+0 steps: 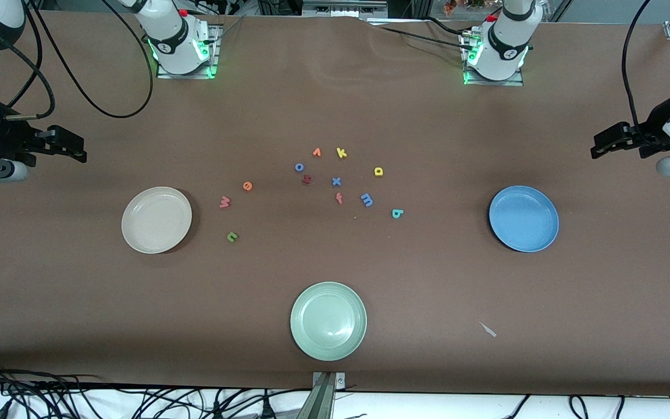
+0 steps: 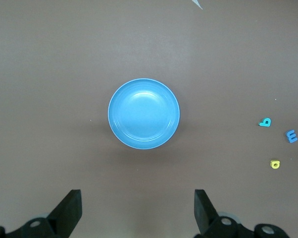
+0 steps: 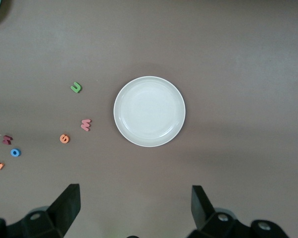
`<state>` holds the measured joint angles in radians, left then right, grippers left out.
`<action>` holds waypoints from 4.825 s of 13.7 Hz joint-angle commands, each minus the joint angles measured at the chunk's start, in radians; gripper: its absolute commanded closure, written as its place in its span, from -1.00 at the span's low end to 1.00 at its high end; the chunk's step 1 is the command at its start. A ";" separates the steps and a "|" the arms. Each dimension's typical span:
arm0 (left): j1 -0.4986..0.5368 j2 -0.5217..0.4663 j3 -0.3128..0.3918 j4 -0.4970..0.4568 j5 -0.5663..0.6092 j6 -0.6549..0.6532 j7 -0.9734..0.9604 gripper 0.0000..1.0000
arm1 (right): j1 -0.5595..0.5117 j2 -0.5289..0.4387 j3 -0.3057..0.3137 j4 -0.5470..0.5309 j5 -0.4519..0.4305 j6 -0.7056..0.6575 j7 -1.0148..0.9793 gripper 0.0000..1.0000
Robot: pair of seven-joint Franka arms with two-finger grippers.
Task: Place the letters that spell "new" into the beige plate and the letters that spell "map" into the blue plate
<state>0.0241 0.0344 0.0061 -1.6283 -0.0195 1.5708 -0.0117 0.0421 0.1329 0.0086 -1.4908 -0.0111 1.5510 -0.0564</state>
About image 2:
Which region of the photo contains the blue letter m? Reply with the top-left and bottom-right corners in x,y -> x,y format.
285,129 -> 298,144

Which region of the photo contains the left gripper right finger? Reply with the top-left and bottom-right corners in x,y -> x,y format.
193,189 -> 289,238

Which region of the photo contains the blue plate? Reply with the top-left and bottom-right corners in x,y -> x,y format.
107,78 -> 181,150

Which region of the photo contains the teal letter b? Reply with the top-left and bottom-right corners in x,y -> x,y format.
258,117 -> 272,128

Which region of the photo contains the brown table cover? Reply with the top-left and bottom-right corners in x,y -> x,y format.
0,0 -> 298,238

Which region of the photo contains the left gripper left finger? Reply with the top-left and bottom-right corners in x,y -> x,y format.
0,189 -> 83,238

